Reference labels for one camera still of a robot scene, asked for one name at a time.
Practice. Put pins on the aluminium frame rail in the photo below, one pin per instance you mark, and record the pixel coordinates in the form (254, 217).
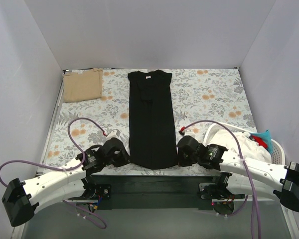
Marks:
(155, 216)

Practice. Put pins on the folded beige t shirt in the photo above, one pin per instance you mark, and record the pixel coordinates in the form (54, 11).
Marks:
(84, 86)

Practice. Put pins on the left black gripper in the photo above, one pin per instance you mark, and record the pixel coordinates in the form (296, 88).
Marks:
(123, 157)

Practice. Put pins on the white t shirt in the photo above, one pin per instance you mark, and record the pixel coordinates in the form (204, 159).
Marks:
(249, 148)

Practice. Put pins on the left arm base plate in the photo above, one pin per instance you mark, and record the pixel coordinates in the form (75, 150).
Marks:
(98, 191)

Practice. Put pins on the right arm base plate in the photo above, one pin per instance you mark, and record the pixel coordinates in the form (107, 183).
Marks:
(217, 192)

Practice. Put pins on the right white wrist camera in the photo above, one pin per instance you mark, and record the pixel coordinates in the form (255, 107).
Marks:
(187, 132)

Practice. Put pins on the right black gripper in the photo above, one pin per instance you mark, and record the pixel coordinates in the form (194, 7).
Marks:
(182, 158)

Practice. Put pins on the floral table mat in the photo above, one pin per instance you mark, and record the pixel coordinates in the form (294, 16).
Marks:
(199, 96)

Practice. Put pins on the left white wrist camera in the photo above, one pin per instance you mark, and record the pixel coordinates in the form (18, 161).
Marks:
(113, 134)

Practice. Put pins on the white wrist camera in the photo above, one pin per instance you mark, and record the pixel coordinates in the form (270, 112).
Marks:
(187, 132)
(113, 134)

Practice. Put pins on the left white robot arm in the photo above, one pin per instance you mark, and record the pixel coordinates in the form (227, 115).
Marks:
(23, 199)

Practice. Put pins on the teal garment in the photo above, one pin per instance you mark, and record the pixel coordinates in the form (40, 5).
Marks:
(267, 138)

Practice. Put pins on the red garment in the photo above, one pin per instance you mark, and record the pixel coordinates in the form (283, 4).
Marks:
(259, 141)

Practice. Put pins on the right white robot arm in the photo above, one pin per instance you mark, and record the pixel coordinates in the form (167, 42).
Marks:
(238, 177)

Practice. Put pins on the black t shirt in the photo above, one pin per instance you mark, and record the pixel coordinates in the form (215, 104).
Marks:
(152, 140)

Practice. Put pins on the white laundry basket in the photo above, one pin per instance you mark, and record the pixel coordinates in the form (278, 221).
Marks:
(278, 156)

